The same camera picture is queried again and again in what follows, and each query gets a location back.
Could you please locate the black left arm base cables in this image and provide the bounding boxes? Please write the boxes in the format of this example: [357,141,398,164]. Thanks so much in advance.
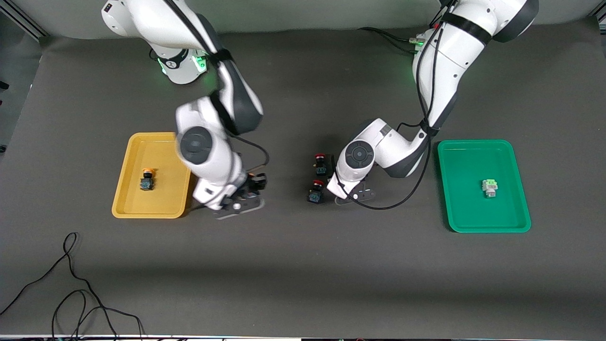
[357,27,423,54]

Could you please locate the yellow plastic tray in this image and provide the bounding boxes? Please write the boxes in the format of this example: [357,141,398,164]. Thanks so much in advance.
[111,132,197,219]

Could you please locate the green plastic tray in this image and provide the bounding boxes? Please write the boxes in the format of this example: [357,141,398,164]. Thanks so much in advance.
[437,139,532,233]

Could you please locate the dark grey table cloth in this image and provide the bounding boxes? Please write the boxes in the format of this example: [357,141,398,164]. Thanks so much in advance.
[0,18,606,339]

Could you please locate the loose thin black cable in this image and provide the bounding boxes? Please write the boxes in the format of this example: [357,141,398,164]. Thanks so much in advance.
[0,232,145,341]

